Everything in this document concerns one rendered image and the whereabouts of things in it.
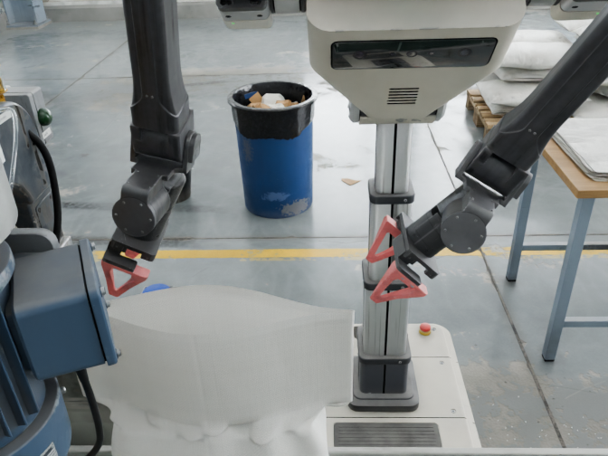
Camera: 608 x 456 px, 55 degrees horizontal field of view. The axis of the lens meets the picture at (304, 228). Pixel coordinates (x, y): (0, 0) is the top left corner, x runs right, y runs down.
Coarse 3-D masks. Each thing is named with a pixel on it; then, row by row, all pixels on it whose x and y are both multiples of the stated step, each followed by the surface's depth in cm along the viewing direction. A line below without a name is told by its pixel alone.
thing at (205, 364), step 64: (128, 320) 98; (192, 320) 101; (256, 320) 99; (320, 320) 91; (128, 384) 98; (192, 384) 92; (256, 384) 93; (320, 384) 98; (128, 448) 100; (192, 448) 98; (256, 448) 97; (320, 448) 100
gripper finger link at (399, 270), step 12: (396, 240) 84; (396, 252) 82; (396, 264) 80; (384, 276) 83; (396, 276) 81; (408, 276) 80; (384, 288) 83; (408, 288) 84; (420, 288) 82; (384, 300) 85
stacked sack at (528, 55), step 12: (516, 48) 384; (528, 48) 383; (540, 48) 382; (552, 48) 379; (564, 48) 381; (504, 60) 377; (516, 60) 376; (528, 60) 375; (540, 60) 373; (552, 60) 372
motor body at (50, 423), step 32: (0, 256) 50; (0, 288) 48; (0, 320) 49; (0, 352) 50; (0, 384) 51; (32, 384) 55; (0, 416) 51; (32, 416) 55; (64, 416) 60; (0, 448) 53; (32, 448) 54; (64, 448) 59
